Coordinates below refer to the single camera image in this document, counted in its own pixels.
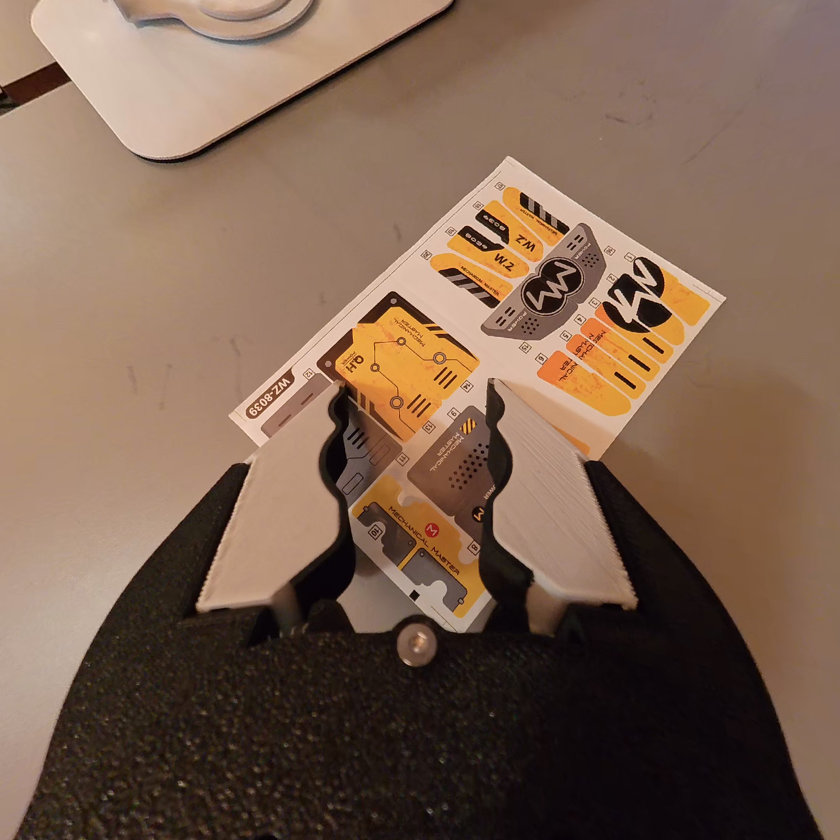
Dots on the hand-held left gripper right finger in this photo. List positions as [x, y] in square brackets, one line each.
[558, 518]

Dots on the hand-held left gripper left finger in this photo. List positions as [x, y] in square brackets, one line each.
[269, 518]

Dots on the yellow grey sticker sheet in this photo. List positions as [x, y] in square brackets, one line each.
[420, 367]

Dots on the white metal book stand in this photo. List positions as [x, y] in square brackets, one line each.
[197, 98]

